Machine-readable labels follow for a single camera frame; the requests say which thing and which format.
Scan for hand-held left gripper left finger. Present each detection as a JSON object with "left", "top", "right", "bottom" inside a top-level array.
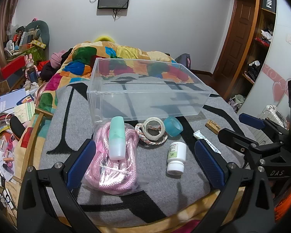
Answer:
[{"left": 17, "top": 139, "right": 97, "bottom": 233}]

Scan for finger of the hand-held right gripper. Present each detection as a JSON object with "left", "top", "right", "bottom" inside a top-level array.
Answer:
[
  {"left": 238, "top": 113, "right": 290, "bottom": 139},
  {"left": 217, "top": 128, "right": 285, "bottom": 156}
]

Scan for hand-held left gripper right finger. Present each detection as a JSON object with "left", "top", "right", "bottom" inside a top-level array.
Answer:
[{"left": 194, "top": 139, "right": 275, "bottom": 233}]

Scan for white radiator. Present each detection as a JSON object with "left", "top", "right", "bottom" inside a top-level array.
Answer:
[{"left": 253, "top": 126, "right": 268, "bottom": 144}]

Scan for white suitcase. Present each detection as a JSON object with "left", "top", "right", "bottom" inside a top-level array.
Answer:
[{"left": 258, "top": 105, "right": 288, "bottom": 129}]

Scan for green bag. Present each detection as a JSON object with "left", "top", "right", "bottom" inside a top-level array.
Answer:
[{"left": 229, "top": 95, "right": 246, "bottom": 112}]

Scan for small wooden block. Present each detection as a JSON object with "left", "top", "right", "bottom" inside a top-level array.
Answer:
[{"left": 205, "top": 119, "right": 221, "bottom": 135}]

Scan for white ointment tube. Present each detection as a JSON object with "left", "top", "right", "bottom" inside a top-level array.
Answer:
[{"left": 193, "top": 130, "right": 222, "bottom": 154}]

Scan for white pill bottle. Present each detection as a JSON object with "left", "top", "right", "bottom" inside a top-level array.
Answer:
[{"left": 166, "top": 142, "right": 187, "bottom": 176}]

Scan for mint green bottle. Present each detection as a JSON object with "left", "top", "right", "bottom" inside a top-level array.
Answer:
[{"left": 108, "top": 116, "right": 126, "bottom": 160}]

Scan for translucent blue tape roll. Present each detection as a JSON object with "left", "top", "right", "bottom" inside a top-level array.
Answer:
[{"left": 163, "top": 116, "right": 184, "bottom": 137}]

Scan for grey blanket with black pattern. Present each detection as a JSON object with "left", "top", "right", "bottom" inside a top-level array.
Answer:
[{"left": 39, "top": 79, "right": 257, "bottom": 224}]

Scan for white tape roll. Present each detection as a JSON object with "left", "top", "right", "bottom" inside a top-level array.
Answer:
[{"left": 143, "top": 117, "right": 166, "bottom": 141}]

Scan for white wardrobe door with hearts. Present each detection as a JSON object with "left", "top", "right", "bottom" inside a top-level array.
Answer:
[{"left": 238, "top": 0, "right": 291, "bottom": 117}]

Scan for wooden wardrobe shelves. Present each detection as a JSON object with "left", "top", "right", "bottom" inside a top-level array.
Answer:
[{"left": 241, "top": 0, "right": 278, "bottom": 86}]

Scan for pile of papers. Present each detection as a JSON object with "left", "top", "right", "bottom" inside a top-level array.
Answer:
[{"left": 0, "top": 95, "right": 37, "bottom": 199}]

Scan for brown wooden door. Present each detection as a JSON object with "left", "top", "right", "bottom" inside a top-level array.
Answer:
[{"left": 212, "top": 0, "right": 252, "bottom": 75}]

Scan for clear plastic storage box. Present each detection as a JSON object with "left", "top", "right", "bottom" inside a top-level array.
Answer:
[{"left": 87, "top": 57, "right": 213, "bottom": 123}]

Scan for purple backpack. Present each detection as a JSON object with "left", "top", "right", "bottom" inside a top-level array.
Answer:
[{"left": 175, "top": 53, "right": 192, "bottom": 70}]

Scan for blue booklet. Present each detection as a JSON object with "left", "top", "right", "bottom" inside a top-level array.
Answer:
[{"left": 0, "top": 89, "right": 27, "bottom": 116}]

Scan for colourful patchwork blanket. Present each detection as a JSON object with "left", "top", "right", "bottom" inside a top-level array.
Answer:
[{"left": 34, "top": 41, "right": 197, "bottom": 118}]

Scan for pink hat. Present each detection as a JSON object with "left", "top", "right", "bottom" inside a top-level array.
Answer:
[{"left": 50, "top": 50, "right": 67, "bottom": 68}]

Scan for rabbit plush toy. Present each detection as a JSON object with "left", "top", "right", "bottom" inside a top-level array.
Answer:
[{"left": 24, "top": 55, "right": 39, "bottom": 82}]

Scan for red box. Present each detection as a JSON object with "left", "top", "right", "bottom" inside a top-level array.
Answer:
[{"left": 1, "top": 55, "right": 27, "bottom": 79}]

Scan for black box with white print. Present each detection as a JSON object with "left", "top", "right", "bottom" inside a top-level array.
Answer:
[{"left": 262, "top": 0, "right": 276, "bottom": 14}]

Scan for green cardboard box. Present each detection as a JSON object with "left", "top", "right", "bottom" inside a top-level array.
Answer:
[{"left": 19, "top": 44, "right": 45, "bottom": 63}]

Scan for yellow pillow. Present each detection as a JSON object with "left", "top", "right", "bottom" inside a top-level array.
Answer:
[{"left": 93, "top": 36, "right": 116, "bottom": 43}]

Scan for grey green neck pillow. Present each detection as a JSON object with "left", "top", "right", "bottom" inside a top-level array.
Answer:
[{"left": 22, "top": 21, "right": 50, "bottom": 45}]

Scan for striped curtain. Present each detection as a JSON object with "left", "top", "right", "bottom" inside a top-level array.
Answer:
[{"left": 0, "top": 0, "right": 27, "bottom": 102}]

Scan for pink rope in plastic bag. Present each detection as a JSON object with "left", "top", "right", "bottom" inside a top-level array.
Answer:
[{"left": 84, "top": 121, "right": 142, "bottom": 196}]

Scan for wooden bed frame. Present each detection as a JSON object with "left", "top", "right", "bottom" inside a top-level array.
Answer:
[{"left": 21, "top": 109, "right": 54, "bottom": 180}]

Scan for braided pink white bracelet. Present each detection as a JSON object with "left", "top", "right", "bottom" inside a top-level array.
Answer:
[{"left": 135, "top": 123, "right": 169, "bottom": 146}]

